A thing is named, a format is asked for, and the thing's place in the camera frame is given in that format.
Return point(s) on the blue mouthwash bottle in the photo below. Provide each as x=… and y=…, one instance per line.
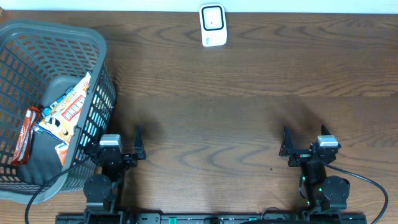
x=46, y=110

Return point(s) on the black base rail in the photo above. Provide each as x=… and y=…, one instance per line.
x=156, y=218

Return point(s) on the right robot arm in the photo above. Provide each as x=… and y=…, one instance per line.
x=326, y=195

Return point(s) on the large yellow snack bag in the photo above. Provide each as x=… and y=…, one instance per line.
x=63, y=118

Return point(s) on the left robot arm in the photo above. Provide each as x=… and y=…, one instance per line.
x=103, y=191

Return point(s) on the white barcode scanner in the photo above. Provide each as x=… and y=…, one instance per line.
x=213, y=25

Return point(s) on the small orange snack packet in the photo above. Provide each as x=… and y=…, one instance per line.
x=61, y=150

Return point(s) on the grey plastic shopping basket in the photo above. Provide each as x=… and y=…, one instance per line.
x=39, y=61

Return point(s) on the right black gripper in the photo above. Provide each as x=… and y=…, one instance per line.
x=288, y=147

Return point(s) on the red orange snack bar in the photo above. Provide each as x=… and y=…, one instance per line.
x=22, y=149

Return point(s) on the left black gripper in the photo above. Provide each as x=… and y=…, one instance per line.
x=123, y=157

